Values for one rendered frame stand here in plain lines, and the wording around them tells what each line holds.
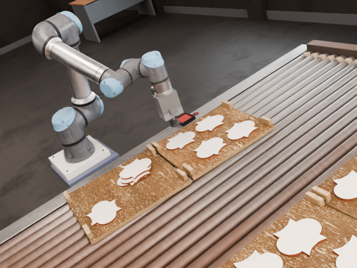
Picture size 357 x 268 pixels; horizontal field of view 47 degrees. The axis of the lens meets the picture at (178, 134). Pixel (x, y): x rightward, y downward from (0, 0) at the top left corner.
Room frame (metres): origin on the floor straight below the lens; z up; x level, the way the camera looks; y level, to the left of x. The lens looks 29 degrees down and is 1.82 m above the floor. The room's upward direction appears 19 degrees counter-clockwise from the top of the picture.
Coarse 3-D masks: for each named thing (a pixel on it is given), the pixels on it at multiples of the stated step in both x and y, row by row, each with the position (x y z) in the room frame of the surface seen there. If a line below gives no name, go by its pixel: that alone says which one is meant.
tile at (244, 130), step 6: (234, 126) 1.48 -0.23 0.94; (240, 126) 1.46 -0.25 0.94; (246, 126) 1.45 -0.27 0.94; (252, 126) 1.43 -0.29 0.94; (228, 132) 1.45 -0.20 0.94; (234, 132) 1.43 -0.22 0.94; (240, 132) 1.42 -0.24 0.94; (246, 132) 1.40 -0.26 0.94; (228, 138) 1.41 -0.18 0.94; (234, 138) 1.39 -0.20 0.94; (240, 138) 1.38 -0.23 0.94
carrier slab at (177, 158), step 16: (224, 112) 1.64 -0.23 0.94; (240, 112) 1.59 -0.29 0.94; (192, 128) 1.60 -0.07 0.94; (224, 128) 1.50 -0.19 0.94; (272, 128) 1.39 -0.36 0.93; (160, 144) 1.56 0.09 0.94; (192, 144) 1.47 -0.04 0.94; (240, 144) 1.35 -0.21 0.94; (176, 160) 1.39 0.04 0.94; (192, 160) 1.35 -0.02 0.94; (208, 160) 1.32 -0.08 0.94; (224, 160) 1.30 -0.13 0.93; (192, 176) 1.25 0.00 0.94
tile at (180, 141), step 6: (180, 132) 1.58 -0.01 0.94; (186, 132) 1.56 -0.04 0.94; (192, 132) 1.54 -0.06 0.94; (174, 138) 1.55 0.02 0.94; (180, 138) 1.53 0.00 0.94; (186, 138) 1.51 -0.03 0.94; (192, 138) 1.50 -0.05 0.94; (168, 144) 1.52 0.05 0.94; (174, 144) 1.50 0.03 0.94; (180, 144) 1.49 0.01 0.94; (186, 144) 1.47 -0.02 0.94
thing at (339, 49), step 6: (312, 42) 2.02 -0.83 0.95; (318, 42) 2.00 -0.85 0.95; (324, 42) 1.97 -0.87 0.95; (330, 42) 1.94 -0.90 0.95; (312, 48) 1.99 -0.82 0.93; (318, 48) 1.96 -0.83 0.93; (324, 48) 1.92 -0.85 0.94; (330, 48) 1.89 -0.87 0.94; (336, 48) 1.86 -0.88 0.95; (342, 48) 1.83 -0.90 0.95; (348, 48) 1.80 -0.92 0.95; (354, 48) 1.78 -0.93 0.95; (330, 54) 1.89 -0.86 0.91; (336, 54) 1.86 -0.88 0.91; (342, 54) 1.83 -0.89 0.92; (348, 54) 1.79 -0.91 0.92; (354, 54) 1.77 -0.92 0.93
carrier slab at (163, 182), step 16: (128, 160) 1.52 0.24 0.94; (160, 160) 1.43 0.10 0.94; (112, 176) 1.44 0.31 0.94; (160, 176) 1.32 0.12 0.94; (176, 176) 1.29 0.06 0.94; (80, 192) 1.40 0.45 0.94; (96, 192) 1.36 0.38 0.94; (112, 192) 1.33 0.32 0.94; (128, 192) 1.29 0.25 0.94; (144, 192) 1.25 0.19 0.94; (160, 192) 1.22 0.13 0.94; (176, 192) 1.21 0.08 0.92; (80, 208) 1.30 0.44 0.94; (128, 208) 1.20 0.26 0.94; (144, 208) 1.16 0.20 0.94; (80, 224) 1.20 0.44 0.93; (112, 224) 1.14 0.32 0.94; (96, 240) 1.10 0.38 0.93
